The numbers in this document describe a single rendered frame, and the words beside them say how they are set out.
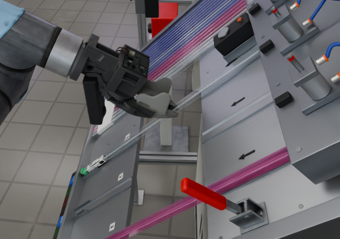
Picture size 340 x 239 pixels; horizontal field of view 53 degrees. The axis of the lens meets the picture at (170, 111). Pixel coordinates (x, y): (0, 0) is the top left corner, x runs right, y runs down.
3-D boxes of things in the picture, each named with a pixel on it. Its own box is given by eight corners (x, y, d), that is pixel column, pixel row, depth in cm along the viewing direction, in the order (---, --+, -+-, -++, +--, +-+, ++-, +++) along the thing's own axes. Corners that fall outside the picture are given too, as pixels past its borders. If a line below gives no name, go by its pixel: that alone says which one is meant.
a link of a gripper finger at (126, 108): (154, 118, 62) (110, 97, 59) (150, 123, 63) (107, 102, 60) (157, 102, 65) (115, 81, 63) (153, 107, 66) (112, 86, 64)
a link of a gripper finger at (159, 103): (189, 110, 62) (145, 87, 59) (173, 129, 65) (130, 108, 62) (190, 99, 64) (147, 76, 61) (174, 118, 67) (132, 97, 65)
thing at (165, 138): (142, 159, 178) (130, 24, 124) (146, 127, 195) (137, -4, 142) (188, 160, 177) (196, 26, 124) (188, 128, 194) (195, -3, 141)
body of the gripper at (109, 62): (150, 82, 57) (83, 50, 54) (128, 113, 63) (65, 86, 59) (153, 57, 63) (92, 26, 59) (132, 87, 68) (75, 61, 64)
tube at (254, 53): (85, 175, 81) (81, 173, 81) (86, 171, 82) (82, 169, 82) (265, 52, 56) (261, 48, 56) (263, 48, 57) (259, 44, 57)
